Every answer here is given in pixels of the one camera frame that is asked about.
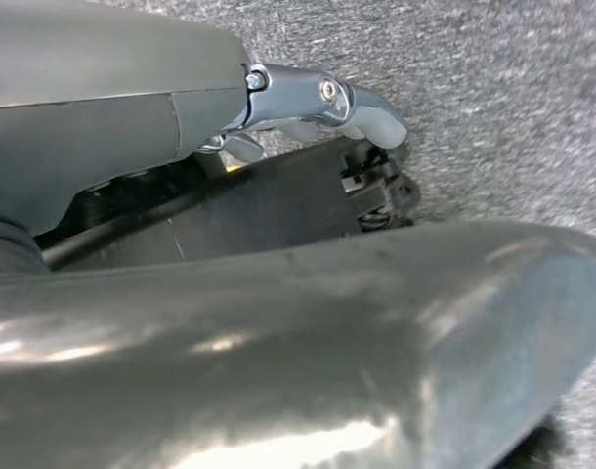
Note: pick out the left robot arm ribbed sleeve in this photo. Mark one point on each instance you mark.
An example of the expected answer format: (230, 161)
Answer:
(5, 249)

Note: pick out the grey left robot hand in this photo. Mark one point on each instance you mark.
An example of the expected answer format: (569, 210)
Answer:
(107, 97)

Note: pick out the black robot foot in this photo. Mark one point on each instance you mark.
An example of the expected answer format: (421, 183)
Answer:
(254, 207)

